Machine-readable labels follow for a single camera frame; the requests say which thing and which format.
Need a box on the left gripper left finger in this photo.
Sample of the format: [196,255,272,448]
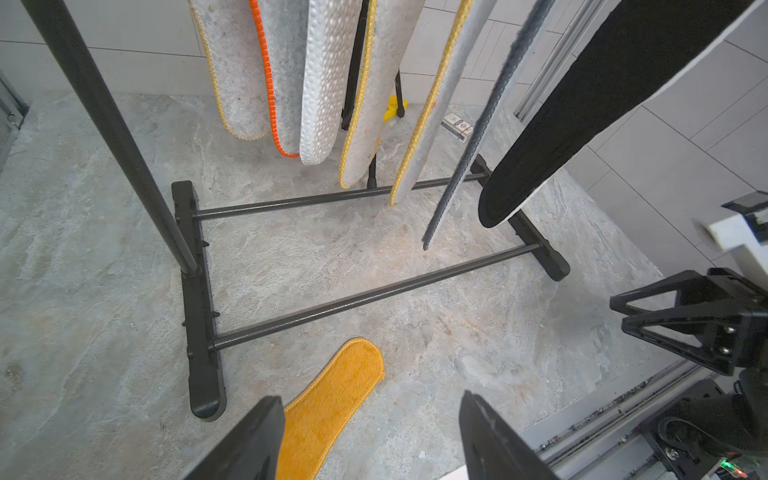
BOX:
[185,396,285,480]

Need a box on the white dotted insole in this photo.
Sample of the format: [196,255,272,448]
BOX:
[299,0,362,165]

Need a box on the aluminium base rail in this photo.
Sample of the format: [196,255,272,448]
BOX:
[437,359,721,480]

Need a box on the grey dark-edged insole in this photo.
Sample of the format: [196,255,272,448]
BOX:
[422,0,555,251]

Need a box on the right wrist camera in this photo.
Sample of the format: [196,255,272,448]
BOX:
[693,190,767,290]

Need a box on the black clothes rack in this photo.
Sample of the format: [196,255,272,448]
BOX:
[23,1,571,421]

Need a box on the grey yellow-edged insole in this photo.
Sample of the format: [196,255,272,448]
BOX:
[389,0,497,206]

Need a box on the white black insole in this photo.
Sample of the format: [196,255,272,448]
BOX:
[478,1,759,228]

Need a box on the beige yellow-edged insole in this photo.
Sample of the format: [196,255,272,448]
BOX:
[338,0,427,191]

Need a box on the grey cream-edged insole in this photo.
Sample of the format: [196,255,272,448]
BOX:
[188,0,271,140]

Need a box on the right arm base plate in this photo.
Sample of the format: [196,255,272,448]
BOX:
[640,371,767,479]

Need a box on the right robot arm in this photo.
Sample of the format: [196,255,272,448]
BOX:
[609,268,767,479]

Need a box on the grey orange-edged insole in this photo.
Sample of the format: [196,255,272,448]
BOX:
[250,0,309,158]

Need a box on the yellow insole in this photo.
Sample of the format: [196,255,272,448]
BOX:
[276,338,385,479]

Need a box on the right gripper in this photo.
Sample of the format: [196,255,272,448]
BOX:
[609,268,767,375]

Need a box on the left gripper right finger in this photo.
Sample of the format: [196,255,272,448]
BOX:
[459,390,558,480]

